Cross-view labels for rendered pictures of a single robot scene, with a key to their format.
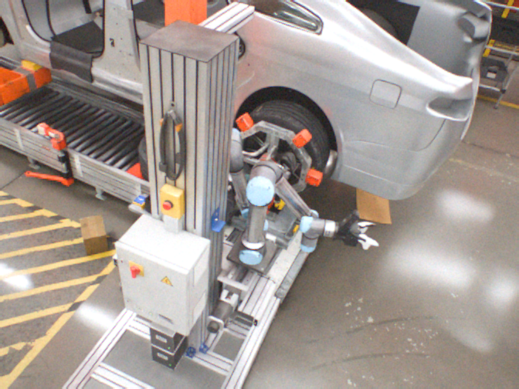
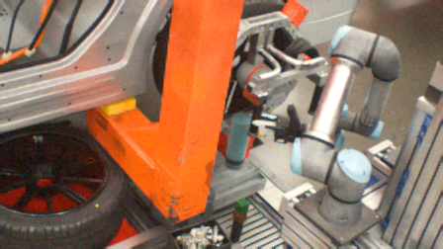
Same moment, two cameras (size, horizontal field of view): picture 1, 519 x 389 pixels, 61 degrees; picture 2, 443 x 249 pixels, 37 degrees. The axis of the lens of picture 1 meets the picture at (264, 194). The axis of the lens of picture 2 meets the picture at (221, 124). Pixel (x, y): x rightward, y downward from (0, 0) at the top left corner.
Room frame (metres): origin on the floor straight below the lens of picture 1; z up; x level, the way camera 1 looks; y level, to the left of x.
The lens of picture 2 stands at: (1.38, 2.24, 2.33)
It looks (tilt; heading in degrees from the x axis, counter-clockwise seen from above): 36 degrees down; 296
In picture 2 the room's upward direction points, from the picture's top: 10 degrees clockwise
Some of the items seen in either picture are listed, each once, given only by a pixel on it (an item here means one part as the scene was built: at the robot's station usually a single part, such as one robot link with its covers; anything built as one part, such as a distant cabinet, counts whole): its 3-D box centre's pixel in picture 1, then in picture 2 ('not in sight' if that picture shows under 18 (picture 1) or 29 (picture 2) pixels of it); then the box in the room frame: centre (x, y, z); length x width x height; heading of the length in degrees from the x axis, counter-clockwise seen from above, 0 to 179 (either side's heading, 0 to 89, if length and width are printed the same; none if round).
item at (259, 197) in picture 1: (256, 219); not in sight; (1.47, 0.02, 1.19); 0.15 x 0.12 x 0.55; 178
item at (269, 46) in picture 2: (279, 153); (297, 46); (2.23, -0.06, 1.03); 0.19 x 0.18 x 0.11; 160
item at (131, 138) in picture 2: not in sight; (135, 124); (2.65, 0.44, 0.69); 0.52 x 0.17 x 0.35; 160
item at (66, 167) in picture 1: (62, 160); not in sight; (2.70, 1.67, 0.30); 0.09 x 0.05 x 0.50; 70
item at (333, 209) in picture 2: not in sight; (342, 200); (1.74, 0.49, 0.87); 0.15 x 0.15 x 0.10
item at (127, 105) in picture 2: not in sight; (114, 100); (2.81, 0.38, 0.71); 0.14 x 0.14 x 0.05; 70
